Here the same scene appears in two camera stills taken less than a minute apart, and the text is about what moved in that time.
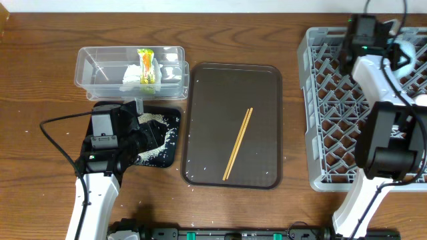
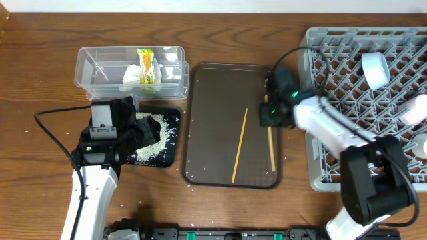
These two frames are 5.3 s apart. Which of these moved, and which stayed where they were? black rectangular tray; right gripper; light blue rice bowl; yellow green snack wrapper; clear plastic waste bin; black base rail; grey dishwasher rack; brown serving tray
Moved: light blue rice bowl; right gripper
Stayed: black base rail; brown serving tray; yellow green snack wrapper; black rectangular tray; grey dishwasher rack; clear plastic waste bin
